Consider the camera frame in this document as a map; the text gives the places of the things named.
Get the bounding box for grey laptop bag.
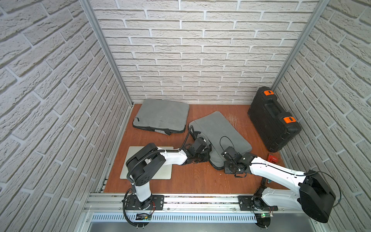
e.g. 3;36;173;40
132;99;190;135
189;111;252;170

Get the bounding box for silver apple laptop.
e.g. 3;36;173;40
120;146;172;180

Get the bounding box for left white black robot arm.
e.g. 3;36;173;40
126;137;212;209

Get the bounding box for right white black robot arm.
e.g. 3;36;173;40
221;147;336;223

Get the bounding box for red black pipe wrench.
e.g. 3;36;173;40
267;154;279;164

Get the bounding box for black tool case orange latches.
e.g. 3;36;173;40
248;87;302;153

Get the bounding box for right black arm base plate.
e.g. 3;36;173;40
237;195;278;212

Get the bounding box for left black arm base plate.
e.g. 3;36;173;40
122;194;165;210

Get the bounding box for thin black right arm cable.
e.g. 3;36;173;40
304;170;342;208

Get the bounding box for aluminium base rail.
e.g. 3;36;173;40
83;189;303;214

